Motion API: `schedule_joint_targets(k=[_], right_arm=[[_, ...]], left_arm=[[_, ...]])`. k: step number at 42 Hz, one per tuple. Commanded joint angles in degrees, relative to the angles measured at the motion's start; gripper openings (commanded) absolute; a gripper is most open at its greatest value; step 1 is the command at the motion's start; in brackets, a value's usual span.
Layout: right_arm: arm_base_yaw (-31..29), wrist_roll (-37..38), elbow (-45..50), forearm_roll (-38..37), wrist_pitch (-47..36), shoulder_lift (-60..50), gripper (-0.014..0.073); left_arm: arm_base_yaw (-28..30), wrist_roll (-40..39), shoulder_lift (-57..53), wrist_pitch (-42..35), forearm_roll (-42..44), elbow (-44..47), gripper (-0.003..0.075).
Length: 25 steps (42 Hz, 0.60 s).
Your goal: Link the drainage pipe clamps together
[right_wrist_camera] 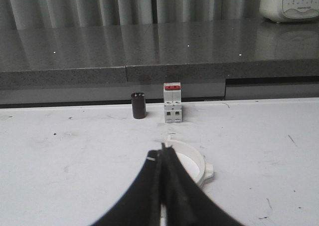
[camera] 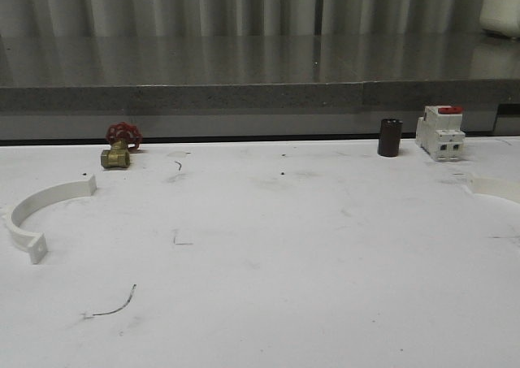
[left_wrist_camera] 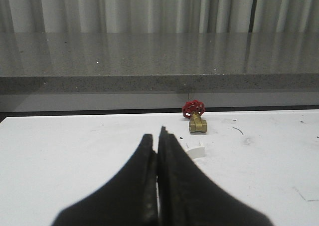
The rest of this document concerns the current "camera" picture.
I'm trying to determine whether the grey stone counter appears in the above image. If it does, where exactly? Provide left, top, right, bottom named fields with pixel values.
left=1, top=32, right=519, bottom=144

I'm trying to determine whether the white circuit breaker red switch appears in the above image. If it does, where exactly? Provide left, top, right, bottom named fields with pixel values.
left=415, top=106, right=466, bottom=162

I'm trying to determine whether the dark brown cylindrical coupling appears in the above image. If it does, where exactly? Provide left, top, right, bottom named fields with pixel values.
left=378, top=118, right=403, bottom=158

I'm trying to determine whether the white half pipe clamp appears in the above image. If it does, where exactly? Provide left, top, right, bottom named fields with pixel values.
left=466, top=174, right=520, bottom=203
left=4, top=175, right=97, bottom=265

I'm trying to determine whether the white container background right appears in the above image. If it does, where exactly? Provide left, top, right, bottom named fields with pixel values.
left=479, top=0, right=519, bottom=38

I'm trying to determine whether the brass valve red handwheel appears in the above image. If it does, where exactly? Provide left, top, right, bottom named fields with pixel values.
left=100, top=122, right=142, bottom=169

